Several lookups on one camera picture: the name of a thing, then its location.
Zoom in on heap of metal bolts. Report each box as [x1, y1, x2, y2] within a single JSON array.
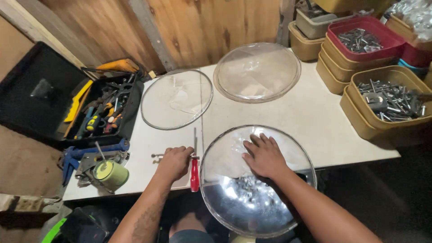
[[357, 79, 428, 123]]

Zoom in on grey metal hand tool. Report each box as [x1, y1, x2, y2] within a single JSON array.
[[74, 141, 131, 195]]

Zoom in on clear bag of screws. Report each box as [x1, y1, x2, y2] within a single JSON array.
[[381, 0, 432, 44]]

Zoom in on open black toolbox with tools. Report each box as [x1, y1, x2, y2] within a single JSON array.
[[0, 41, 145, 150]]

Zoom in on yellow power drill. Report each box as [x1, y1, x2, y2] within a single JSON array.
[[81, 58, 158, 82]]

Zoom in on person's legs in shorts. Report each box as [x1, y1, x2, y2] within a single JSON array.
[[168, 212, 216, 243]]

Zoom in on flat clear round disc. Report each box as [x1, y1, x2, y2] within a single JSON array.
[[140, 69, 214, 131]]

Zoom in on grey plastic bin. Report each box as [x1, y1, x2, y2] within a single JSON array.
[[295, 6, 356, 41]]

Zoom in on heap of small screws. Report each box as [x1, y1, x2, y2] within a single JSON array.
[[337, 28, 384, 54]]

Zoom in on tan plastic bin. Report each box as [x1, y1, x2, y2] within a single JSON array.
[[340, 86, 432, 142], [347, 65, 432, 131], [288, 20, 326, 62], [316, 56, 352, 95], [319, 45, 359, 83], [385, 15, 432, 52], [323, 34, 396, 71]]

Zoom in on person's left hand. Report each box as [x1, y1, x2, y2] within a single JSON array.
[[155, 146, 196, 185]]

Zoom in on clear plastic dome with screws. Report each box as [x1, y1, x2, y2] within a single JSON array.
[[199, 125, 317, 239]]

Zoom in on yellow plastic bin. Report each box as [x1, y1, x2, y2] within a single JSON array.
[[311, 0, 393, 14]]

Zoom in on clear plastic dome cover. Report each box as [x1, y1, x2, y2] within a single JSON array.
[[213, 42, 302, 104]]

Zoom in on blue plastic bin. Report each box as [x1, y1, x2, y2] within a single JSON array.
[[397, 59, 430, 77]]

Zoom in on thin metal bolt rod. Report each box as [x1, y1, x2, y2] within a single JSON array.
[[151, 153, 200, 164]]

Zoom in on green tape roll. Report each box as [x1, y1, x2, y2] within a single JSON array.
[[92, 159, 130, 192]]

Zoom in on red bin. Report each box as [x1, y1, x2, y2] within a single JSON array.
[[326, 16, 406, 63], [400, 42, 432, 68]]

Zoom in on person's right hand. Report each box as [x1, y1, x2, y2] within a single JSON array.
[[242, 133, 291, 180]]

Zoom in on green plastic object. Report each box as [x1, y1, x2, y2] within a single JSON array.
[[41, 218, 68, 243]]

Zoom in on red handled screwdriver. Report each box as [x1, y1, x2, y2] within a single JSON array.
[[190, 127, 200, 192]]

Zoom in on blue caulking gun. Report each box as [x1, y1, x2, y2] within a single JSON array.
[[60, 138, 131, 187]]

